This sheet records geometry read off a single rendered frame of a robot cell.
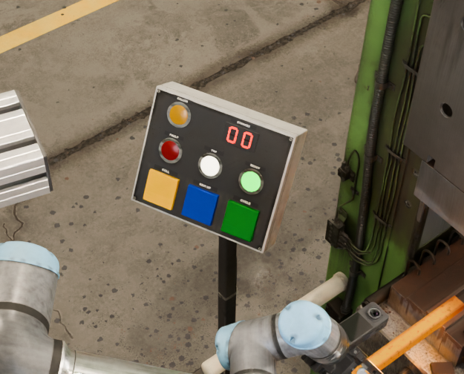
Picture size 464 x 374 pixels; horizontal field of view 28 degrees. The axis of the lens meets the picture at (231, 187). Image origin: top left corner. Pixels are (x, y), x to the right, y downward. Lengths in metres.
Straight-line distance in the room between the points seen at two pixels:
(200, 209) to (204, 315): 1.08
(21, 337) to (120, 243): 1.95
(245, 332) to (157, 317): 1.60
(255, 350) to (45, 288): 0.35
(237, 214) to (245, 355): 0.59
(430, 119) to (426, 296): 0.48
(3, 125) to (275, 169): 1.24
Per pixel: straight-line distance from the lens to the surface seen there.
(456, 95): 1.58
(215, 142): 2.03
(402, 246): 2.17
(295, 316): 1.49
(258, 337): 1.52
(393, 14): 1.81
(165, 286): 3.19
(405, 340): 1.90
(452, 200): 1.71
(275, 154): 1.98
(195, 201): 2.07
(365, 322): 1.67
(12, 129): 0.80
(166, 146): 2.08
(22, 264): 1.45
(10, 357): 1.38
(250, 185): 2.01
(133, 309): 3.14
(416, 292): 1.99
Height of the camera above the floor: 2.57
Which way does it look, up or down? 48 degrees down
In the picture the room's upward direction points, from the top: 1 degrees clockwise
